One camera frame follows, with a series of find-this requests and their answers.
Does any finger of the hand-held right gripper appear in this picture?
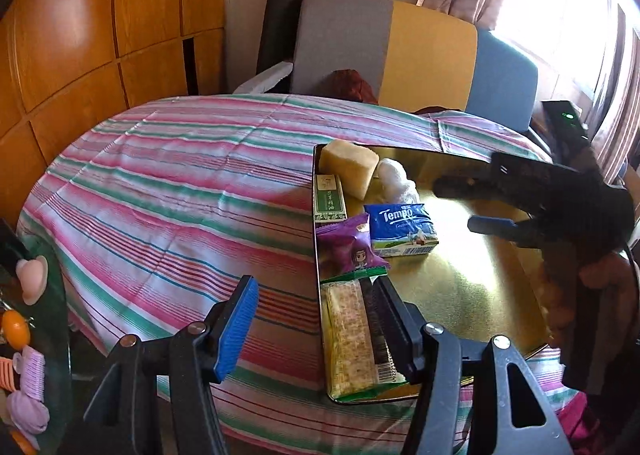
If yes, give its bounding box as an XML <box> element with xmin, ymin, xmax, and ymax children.
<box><xmin>432</xmin><ymin>152</ymin><xmax>557</xmax><ymax>209</ymax></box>
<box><xmin>467</xmin><ymin>216</ymin><xmax>544</xmax><ymax>248</ymax></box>

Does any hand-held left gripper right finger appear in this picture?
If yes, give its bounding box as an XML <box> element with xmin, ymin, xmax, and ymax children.
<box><xmin>372</xmin><ymin>276</ymin><xmax>573</xmax><ymax>455</ymax></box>

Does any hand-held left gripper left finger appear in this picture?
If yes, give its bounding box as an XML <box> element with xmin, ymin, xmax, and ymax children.
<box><xmin>85</xmin><ymin>275</ymin><xmax>260</xmax><ymax>455</ymax></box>

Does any green cracker packet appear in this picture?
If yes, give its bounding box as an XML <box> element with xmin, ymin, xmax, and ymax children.
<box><xmin>320</xmin><ymin>275</ymin><xmax>408</xmax><ymax>398</ymax></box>

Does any gold metal tin tray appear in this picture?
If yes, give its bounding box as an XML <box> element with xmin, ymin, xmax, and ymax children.
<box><xmin>311</xmin><ymin>144</ymin><xmax>640</xmax><ymax>406</ymax></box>

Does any clear plastic bag wad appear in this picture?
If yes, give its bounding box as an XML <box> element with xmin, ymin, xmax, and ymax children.
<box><xmin>376</xmin><ymin>158</ymin><xmax>421</xmax><ymax>206</ymax></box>

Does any blue tissue pack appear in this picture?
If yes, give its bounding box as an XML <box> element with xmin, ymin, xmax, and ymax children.
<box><xmin>364</xmin><ymin>202</ymin><xmax>440</xmax><ymax>258</ymax></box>

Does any purple snack packet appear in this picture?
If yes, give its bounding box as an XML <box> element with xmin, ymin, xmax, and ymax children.
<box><xmin>315</xmin><ymin>214</ymin><xmax>391</xmax><ymax>282</ymax></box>

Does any yellow sponge cake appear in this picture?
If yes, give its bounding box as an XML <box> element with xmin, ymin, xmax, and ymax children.
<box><xmin>319</xmin><ymin>139</ymin><xmax>379</xmax><ymax>200</ymax></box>

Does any green small box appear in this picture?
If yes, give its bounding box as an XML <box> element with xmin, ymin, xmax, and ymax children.
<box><xmin>313</xmin><ymin>173</ymin><xmax>348</xmax><ymax>226</ymax></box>

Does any person's right hand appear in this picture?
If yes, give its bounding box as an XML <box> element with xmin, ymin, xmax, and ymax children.
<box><xmin>575</xmin><ymin>251</ymin><xmax>633</xmax><ymax>293</ymax></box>

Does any grey yellow blue chair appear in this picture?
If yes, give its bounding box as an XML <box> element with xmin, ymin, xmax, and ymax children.
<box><xmin>235</xmin><ymin>0</ymin><xmax>543</xmax><ymax>136</ymax></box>

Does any striped tablecloth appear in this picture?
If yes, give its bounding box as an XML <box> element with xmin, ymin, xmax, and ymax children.
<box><xmin>15</xmin><ymin>94</ymin><xmax>640</xmax><ymax>455</ymax></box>

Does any reddish brown bag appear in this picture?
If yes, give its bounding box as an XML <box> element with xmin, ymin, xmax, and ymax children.
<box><xmin>327</xmin><ymin>69</ymin><xmax>379</xmax><ymax>103</ymax></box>

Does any red garment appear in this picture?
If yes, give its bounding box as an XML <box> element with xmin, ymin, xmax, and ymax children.
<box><xmin>555</xmin><ymin>392</ymin><xmax>608</xmax><ymax>455</ymax></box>

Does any bright window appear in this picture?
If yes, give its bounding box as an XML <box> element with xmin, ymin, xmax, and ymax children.
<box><xmin>500</xmin><ymin>0</ymin><xmax>640</xmax><ymax>100</ymax></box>

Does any pink heart toy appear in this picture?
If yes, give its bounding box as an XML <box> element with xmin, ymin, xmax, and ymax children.
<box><xmin>15</xmin><ymin>255</ymin><xmax>49</xmax><ymax>306</ymax></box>

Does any orange round toy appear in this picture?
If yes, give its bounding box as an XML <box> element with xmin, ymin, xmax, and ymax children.
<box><xmin>1</xmin><ymin>310</ymin><xmax>30</xmax><ymax>350</ymax></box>

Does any black rolled mat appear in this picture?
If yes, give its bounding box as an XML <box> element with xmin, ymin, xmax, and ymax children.
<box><xmin>256</xmin><ymin>0</ymin><xmax>307</xmax><ymax>74</ymax></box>

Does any wooden cabinet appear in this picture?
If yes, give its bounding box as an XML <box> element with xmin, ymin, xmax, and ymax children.
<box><xmin>0</xmin><ymin>0</ymin><xmax>226</xmax><ymax>216</ymax></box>

